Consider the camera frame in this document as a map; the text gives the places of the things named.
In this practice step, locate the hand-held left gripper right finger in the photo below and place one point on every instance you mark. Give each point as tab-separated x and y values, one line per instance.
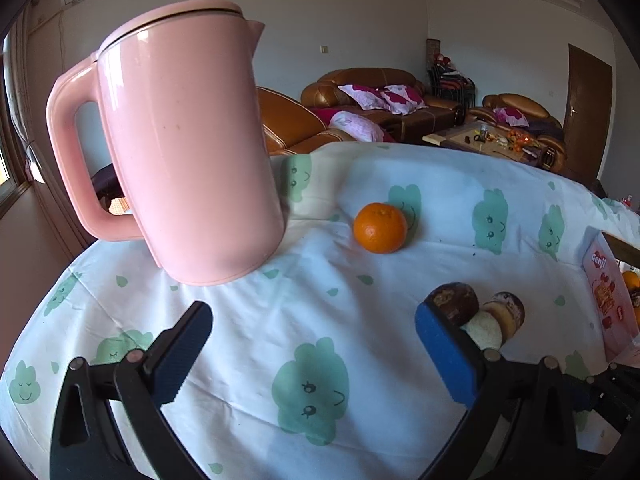
447	360

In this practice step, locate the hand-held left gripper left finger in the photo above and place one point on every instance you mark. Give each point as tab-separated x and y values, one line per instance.
182	355

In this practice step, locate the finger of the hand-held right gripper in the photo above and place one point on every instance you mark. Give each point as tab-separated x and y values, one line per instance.
622	382
582	395

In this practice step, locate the brown round fruit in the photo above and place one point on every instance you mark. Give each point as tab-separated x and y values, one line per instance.
636	305

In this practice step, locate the pink cardboard box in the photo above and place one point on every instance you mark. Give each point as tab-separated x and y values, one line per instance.
607	300

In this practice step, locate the small orange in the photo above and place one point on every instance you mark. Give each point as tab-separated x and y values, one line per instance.
632	281

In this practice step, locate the large orange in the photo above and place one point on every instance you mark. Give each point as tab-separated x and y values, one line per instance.
380	227

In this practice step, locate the dark brown cap mushroom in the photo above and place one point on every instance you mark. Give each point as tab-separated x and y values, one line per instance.
457	300

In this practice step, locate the brown mushroom with speckled stem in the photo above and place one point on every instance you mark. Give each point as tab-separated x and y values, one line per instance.
507	312

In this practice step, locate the white tablecloth with green clouds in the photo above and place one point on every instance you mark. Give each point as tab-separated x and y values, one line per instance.
320	310

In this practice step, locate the pink electric kettle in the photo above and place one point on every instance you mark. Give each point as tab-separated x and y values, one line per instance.
190	150

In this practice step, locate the wooden coffee table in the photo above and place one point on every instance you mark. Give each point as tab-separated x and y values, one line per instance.
460	140

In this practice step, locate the pile of oranges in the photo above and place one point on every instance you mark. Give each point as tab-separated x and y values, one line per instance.
517	140

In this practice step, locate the pale pink round pillow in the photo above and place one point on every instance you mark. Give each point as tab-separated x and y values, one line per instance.
357	126

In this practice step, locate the white pillow with magenta flowers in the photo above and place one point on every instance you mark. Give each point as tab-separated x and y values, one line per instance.
510	116
405	99
365	96

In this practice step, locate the dark purple blanket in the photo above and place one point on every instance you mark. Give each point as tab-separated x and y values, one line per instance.
542	124

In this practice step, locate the brown leather armchair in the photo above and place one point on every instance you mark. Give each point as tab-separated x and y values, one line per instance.
290	120

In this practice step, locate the brown leather two-seat sofa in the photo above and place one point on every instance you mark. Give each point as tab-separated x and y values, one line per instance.
520	102

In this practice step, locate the stacked black chairs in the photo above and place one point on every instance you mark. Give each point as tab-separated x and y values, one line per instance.
450	87

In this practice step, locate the brown wooden door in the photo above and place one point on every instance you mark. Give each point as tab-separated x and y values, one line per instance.
587	110

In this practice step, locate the red blanket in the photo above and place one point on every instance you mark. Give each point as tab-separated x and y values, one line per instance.
322	115

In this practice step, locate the brown leather three-seat sofa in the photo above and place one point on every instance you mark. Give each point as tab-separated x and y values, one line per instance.
370	76

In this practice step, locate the tall vase with red flowers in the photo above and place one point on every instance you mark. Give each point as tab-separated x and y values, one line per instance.
435	52

